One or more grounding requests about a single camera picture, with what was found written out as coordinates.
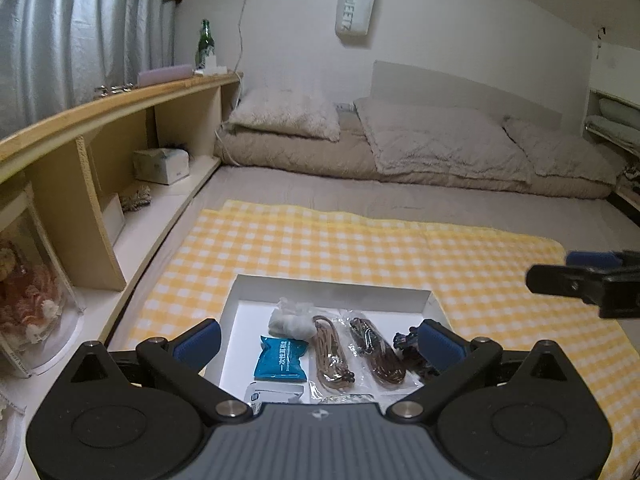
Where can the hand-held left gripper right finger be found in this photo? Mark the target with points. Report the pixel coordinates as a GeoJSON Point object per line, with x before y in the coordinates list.
{"type": "Point", "coordinates": [440, 347]}

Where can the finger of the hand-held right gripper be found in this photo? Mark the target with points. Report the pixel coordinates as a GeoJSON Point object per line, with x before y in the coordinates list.
{"type": "Point", "coordinates": [565, 280]}
{"type": "Point", "coordinates": [592, 260]}

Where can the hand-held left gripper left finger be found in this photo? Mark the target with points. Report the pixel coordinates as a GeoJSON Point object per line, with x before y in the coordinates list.
{"type": "Point", "coordinates": [200, 342]}

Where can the dark scrunchie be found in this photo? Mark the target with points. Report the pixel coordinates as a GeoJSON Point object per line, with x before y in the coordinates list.
{"type": "Point", "coordinates": [406, 347]}

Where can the white cardboard box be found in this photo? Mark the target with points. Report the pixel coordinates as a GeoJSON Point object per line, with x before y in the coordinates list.
{"type": "Point", "coordinates": [250, 310]}

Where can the small clear plastic packet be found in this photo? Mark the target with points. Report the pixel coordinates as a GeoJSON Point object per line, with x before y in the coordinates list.
{"type": "Point", "coordinates": [345, 400]}

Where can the blue sealed packet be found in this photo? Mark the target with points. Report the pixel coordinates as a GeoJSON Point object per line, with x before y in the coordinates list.
{"type": "Point", "coordinates": [280, 357]}

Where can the white and blue packet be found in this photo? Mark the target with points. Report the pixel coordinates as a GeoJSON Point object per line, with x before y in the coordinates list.
{"type": "Point", "coordinates": [275, 392]}

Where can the white gauze wad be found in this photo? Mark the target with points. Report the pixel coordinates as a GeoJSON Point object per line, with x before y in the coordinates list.
{"type": "Point", "coordinates": [290, 320]}

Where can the dark clutter pile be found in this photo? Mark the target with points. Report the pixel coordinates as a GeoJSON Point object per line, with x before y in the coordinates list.
{"type": "Point", "coordinates": [631, 175]}

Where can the yellow checkered blanket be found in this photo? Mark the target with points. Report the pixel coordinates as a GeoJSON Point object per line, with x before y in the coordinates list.
{"type": "Point", "coordinates": [400, 260]}

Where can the small quilted beige pillow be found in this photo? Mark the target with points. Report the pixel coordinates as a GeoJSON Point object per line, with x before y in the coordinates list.
{"type": "Point", "coordinates": [560, 152]}

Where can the folded pale green bedding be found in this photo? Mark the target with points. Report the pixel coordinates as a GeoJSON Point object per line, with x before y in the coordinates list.
{"type": "Point", "coordinates": [620, 109]}
{"type": "Point", "coordinates": [612, 130]}

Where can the small white box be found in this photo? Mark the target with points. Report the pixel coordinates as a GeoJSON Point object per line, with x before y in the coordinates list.
{"type": "Point", "coordinates": [114, 216]}

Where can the doll in clear case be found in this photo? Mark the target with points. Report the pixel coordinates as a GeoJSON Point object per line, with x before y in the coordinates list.
{"type": "Point", "coordinates": [30, 290]}

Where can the white tissue box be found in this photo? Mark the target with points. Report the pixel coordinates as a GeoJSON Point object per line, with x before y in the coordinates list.
{"type": "Point", "coordinates": [160, 166]}

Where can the folded beige duvet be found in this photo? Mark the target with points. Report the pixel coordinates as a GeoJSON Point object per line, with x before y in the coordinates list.
{"type": "Point", "coordinates": [300, 152]}

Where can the fluffy beige pillow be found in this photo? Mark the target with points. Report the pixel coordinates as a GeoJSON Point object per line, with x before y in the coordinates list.
{"type": "Point", "coordinates": [285, 115]}

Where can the wooden shelf unit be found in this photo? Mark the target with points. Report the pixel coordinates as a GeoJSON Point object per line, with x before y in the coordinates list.
{"type": "Point", "coordinates": [60, 125]}

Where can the small metal clips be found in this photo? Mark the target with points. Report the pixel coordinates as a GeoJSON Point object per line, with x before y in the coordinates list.
{"type": "Point", "coordinates": [112, 90]}

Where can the pale pink box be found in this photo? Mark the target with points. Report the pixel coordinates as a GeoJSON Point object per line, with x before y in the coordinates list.
{"type": "Point", "coordinates": [165, 75]}

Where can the white charger block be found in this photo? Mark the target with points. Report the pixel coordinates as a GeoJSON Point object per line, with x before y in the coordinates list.
{"type": "Point", "coordinates": [212, 66]}

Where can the green glass bottle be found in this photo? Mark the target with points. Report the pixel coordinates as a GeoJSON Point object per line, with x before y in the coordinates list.
{"type": "Point", "coordinates": [206, 45]}

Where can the grey curtain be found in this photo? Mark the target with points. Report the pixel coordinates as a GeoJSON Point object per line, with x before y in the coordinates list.
{"type": "Point", "coordinates": [50, 50]}

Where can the white wall shelf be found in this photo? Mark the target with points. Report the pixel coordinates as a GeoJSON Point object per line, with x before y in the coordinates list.
{"type": "Point", "coordinates": [589, 110]}

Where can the wall power outlet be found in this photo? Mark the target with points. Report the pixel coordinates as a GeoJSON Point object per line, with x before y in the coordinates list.
{"type": "Point", "coordinates": [343, 107]}

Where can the white hanging wall bag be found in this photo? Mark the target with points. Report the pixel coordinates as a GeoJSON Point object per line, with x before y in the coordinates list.
{"type": "Point", "coordinates": [356, 5]}

